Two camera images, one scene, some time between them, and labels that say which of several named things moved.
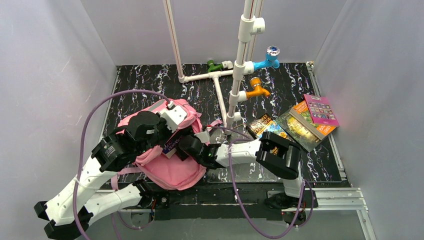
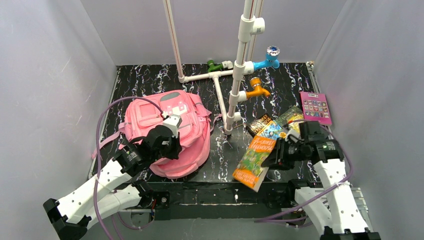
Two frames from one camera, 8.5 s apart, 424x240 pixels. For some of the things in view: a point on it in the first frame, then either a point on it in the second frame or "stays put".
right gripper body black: (185, 149) → (282, 153)
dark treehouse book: (265, 123) stays put
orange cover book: (301, 113) → (250, 171)
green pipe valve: (213, 67) stays put
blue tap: (271, 60) stays put
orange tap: (256, 82) stays put
